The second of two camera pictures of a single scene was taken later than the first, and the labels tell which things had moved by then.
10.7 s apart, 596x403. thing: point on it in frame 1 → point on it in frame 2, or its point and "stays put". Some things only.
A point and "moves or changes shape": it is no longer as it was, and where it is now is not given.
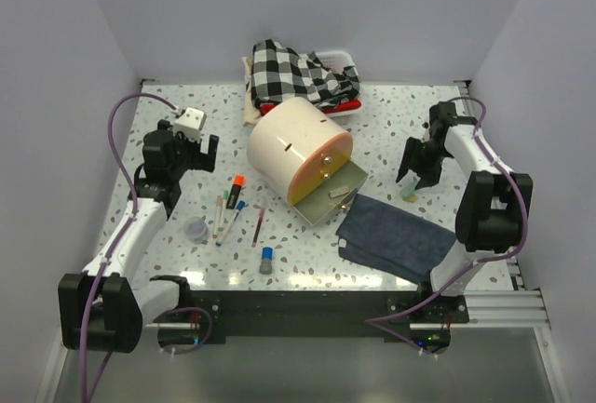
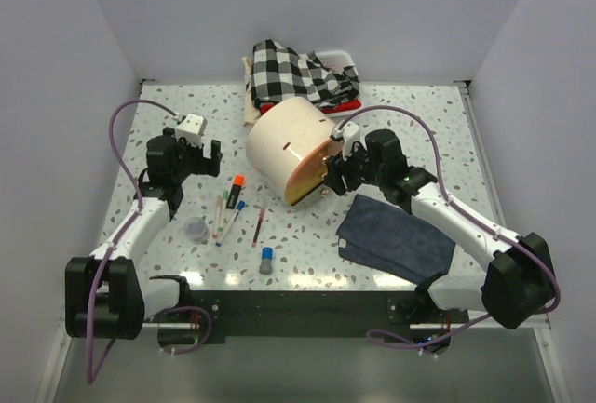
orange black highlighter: [236, 191] stays put
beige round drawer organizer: [304, 154] moves or changes shape
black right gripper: [429, 177] → [337, 167]
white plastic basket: [335, 61] stays put
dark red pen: [254, 238] stays put
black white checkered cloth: [279, 74] stays put
